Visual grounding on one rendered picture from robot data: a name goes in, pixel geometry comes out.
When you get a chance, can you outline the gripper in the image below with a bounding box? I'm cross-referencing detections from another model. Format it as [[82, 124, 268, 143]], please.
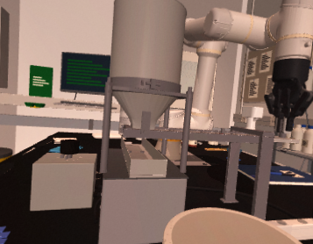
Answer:
[[263, 58, 313, 133]]

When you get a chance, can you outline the blue flat tray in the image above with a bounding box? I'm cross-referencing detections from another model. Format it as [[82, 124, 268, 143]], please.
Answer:
[[238, 163, 313, 186]]

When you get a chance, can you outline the grey flat tray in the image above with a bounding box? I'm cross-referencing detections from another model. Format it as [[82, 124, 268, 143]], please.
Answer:
[[168, 153, 212, 168]]

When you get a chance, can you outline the grey feeder hopper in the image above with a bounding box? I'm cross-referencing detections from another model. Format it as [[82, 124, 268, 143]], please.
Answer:
[[110, 0, 188, 130]]

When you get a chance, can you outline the grey feeder trough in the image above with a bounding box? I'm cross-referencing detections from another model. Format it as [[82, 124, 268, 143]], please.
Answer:
[[120, 137, 169, 179]]

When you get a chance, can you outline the grey feeder base block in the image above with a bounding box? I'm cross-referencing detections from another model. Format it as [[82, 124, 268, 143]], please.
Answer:
[[98, 147, 189, 244]]

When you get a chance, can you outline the black amplitude knob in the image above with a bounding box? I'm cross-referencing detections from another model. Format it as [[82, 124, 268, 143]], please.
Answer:
[[60, 139, 80, 155]]

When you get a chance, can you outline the white plastic bottle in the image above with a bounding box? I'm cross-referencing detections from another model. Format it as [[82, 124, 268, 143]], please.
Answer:
[[302, 125, 313, 155], [290, 124, 304, 152]]

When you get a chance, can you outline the white short stand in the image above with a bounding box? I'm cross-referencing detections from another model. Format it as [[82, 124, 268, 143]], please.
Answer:
[[241, 105, 265, 130]]

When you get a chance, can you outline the brown notice board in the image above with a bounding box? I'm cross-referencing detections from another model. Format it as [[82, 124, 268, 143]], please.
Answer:
[[243, 46, 277, 104]]

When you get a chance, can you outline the grey shelf rack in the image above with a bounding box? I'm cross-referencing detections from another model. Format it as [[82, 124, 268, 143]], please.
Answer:
[[274, 136, 313, 177]]

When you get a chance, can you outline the grey legged platform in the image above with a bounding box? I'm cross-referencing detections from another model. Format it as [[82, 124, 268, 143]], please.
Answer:
[[121, 126, 276, 219]]

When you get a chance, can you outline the orange pen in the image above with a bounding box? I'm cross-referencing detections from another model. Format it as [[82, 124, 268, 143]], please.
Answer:
[[203, 147, 229, 153]]

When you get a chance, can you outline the white power strip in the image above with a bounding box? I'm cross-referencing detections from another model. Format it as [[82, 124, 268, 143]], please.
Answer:
[[267, 217, 313, 241]]

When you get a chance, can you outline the beige round bowl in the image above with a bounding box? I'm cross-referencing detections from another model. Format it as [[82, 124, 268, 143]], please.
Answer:
[[162, 206, 302, 244]]

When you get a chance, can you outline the dark monitor with green text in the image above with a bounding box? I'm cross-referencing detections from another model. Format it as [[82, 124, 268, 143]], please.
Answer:
[[60, 51, 112, 96]]

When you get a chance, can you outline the grey keyboard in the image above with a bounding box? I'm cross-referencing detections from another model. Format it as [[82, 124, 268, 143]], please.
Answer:
[[60, 99, 106, 107]]

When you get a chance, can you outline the grey control box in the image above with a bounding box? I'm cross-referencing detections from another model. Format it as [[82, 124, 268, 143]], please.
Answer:
[[29, 152, 98, 212]]

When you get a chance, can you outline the white desk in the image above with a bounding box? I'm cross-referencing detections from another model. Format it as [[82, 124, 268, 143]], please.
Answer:
[[0, 92, 121, 132]]

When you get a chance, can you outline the green and yellow dish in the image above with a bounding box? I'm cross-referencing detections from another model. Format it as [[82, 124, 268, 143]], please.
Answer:
[[24, 101, 46, 109]]

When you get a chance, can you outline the grey and yellow drum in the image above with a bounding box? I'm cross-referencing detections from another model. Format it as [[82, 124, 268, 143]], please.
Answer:
[[0, 147, 14, 167]]

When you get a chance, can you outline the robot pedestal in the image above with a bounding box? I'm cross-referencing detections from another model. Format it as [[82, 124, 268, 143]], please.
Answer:
[[156, 138, 182, 161]]

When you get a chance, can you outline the grey hopper support frame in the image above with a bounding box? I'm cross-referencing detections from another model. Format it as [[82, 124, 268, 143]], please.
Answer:
[[99, 76, 194, 174]]

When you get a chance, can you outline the green wall sign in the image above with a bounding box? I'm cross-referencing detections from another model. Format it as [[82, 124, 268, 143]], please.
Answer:
[[28, 64, 54, 98]]

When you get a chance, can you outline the white wall cabinet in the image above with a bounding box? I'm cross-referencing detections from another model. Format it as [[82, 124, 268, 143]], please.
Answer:
[[0, 4, 11, 89]]

